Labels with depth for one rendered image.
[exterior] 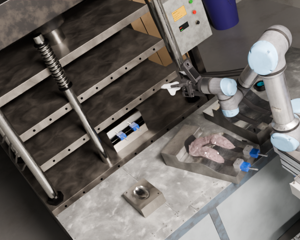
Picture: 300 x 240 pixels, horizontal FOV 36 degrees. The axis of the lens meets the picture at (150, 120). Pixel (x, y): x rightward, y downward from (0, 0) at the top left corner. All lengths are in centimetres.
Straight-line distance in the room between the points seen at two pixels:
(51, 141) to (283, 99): 166
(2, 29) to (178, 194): 127
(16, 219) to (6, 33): 235
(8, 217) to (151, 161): 205
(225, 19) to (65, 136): 324
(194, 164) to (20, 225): 221
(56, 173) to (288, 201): 154
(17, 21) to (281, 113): 140
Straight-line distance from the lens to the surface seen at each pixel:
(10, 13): 251
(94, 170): 307
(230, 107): 211
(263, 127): 272
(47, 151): 301
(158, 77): 317
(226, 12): 573
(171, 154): 268
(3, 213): 467
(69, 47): 287
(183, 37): 323
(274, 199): 296
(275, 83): 188
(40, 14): 256
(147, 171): 282
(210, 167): 255
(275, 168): 284
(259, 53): 179
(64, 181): 314
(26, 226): 434
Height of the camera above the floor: 255
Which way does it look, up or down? 33 degrees down
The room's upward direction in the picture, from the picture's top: 25 degrees counter-clockwise
